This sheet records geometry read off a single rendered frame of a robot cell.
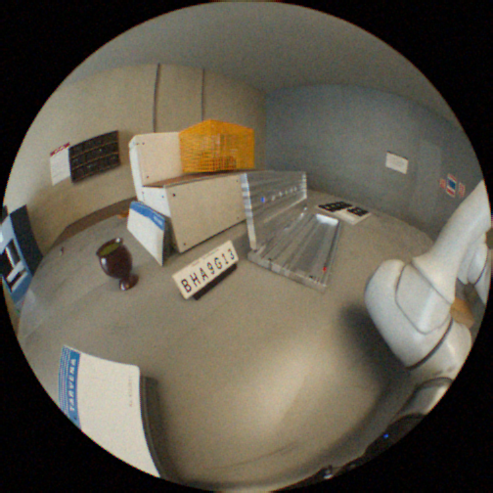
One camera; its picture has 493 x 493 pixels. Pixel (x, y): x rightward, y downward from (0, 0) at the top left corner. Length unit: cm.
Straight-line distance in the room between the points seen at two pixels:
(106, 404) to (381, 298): 34
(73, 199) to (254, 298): 206
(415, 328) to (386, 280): 8
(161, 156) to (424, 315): 74
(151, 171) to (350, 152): 257
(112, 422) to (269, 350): 23
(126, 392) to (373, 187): 274
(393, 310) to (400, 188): 253
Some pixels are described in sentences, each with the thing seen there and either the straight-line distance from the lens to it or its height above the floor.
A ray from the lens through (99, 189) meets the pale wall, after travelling 202.
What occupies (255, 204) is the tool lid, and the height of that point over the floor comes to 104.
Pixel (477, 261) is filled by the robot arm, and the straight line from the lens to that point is 73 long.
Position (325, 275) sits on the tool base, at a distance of 34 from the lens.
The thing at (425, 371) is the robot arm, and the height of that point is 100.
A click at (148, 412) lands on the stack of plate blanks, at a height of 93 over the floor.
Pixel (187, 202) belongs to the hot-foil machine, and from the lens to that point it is 40.
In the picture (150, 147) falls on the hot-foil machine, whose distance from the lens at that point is 60.
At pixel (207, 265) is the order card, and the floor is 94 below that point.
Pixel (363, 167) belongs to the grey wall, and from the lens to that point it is 264.
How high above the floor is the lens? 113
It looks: 33 degrees down
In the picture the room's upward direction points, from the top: straight up
